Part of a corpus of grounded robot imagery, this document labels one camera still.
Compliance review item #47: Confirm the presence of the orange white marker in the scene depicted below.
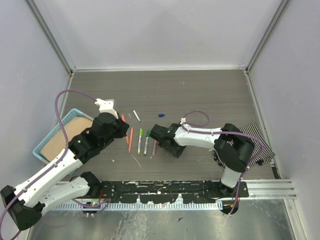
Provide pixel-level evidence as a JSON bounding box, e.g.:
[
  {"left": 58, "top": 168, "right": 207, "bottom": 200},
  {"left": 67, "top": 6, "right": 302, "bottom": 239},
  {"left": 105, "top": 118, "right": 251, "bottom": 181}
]
[{"left": 121, "top": 113, "right": 129, "bottom": 145}]

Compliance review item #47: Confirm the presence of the striped black white cloth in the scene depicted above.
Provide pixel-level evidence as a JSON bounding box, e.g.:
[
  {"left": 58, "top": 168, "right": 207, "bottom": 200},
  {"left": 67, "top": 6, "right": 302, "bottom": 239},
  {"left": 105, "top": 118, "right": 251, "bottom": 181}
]
[{"left": 212, "top": 123, "right": 275, "bottom": 169}]

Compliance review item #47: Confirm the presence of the white marker green end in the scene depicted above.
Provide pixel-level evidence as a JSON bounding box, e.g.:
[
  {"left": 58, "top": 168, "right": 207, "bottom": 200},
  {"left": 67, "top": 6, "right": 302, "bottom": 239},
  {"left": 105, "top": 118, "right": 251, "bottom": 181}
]
[{"left": 143, "top": 130, "right": 151, "bottom": 157}]

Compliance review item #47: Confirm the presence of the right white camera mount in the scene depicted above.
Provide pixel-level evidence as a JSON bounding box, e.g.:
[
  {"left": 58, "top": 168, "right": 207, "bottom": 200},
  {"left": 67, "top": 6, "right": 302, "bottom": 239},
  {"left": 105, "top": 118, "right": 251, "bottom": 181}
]
[{"left": 179, "top": 117, "right": 187, "bottom": 126}]

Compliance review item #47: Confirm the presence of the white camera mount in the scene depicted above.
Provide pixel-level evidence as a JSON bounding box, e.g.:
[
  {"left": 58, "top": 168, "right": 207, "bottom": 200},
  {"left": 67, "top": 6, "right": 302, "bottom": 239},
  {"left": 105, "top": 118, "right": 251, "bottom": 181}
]
[
  {"left": 94, "top": 98, "right": 119, "bottom": 119},
  {"left": 179, "top": 117, "right": 187, "bottom": 126}
]

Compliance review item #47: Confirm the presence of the white marker blue end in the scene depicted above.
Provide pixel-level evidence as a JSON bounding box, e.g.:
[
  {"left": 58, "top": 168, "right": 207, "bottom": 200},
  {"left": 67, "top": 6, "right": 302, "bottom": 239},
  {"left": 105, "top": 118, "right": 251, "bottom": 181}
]
[{"left": 133, "top": 110, "right": 141, "bottom": 122}]

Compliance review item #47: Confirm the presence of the white marker lime end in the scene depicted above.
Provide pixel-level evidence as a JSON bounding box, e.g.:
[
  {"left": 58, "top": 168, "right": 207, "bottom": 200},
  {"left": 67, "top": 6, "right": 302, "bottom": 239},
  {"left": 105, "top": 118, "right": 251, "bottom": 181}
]
[{"left": 137, "top": 128, "right": 143, "bottom": 155}]

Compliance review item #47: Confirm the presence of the pink highlighter pen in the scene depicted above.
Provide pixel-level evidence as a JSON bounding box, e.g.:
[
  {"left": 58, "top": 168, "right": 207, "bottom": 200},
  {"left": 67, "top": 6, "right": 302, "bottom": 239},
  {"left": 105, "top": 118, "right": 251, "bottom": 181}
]
[{"left": 152, "top": 140, "right": 158, "bottom": 156}]

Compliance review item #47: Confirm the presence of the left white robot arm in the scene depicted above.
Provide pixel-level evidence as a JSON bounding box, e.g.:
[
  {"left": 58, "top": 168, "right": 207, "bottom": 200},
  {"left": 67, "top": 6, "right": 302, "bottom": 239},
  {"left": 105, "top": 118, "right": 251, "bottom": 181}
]
[{"left": 0, "top": 112, "right": 130, "bottom": 231}]

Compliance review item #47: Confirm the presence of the light blue plastic basket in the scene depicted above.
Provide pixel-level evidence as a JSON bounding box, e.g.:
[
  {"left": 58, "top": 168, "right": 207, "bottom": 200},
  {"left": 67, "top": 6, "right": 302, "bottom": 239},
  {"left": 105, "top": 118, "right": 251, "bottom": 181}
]
[{"left": 32, "top": 108, "right": 94, "bottom": 164}]

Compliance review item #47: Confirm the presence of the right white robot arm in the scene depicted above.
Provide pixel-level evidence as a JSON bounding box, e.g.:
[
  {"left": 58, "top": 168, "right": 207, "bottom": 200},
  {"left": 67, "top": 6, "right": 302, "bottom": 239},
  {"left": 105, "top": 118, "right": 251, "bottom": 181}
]
[{"left": 149, "top": 122, "right": 260, "bottom": 198}]

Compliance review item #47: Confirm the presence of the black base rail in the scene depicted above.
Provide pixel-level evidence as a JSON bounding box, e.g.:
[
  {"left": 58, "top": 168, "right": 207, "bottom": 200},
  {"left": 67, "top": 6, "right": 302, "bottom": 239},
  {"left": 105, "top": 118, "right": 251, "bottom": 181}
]
[{"left": 71, "top": 179, "right": 250, "bottom": 204}]

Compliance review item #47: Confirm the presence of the orange slim pen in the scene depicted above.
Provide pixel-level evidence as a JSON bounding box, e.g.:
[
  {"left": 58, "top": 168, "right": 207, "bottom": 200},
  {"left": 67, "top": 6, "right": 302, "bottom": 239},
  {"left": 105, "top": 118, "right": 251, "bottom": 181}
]
[{"left": 128, "top": 127, "right": 134, "bottom": 153}]

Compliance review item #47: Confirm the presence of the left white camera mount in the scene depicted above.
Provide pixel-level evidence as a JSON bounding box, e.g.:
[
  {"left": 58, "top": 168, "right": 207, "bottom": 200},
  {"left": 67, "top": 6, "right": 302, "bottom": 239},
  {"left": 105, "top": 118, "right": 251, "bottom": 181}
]
[{"left": 94, "top": 98, "right": 119, "bottom": 119}]

